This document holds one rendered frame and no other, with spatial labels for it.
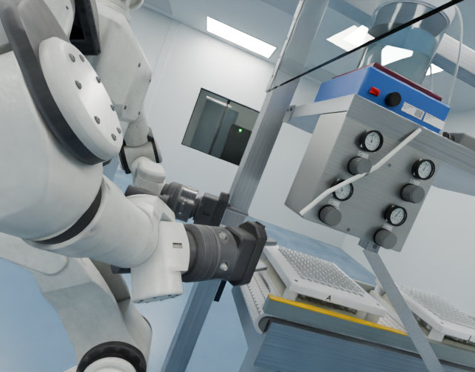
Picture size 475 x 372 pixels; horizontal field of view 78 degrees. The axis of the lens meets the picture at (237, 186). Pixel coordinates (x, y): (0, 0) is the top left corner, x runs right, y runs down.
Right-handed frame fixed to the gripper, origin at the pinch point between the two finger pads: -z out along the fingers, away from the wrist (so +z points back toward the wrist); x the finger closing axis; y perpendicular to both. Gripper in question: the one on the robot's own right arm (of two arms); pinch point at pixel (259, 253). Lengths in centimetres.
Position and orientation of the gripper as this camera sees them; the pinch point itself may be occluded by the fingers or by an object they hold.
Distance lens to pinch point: 58.9
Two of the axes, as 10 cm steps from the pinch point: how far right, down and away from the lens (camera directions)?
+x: -3.5, 9.3, 1.1
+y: 6.4, 3.2, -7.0
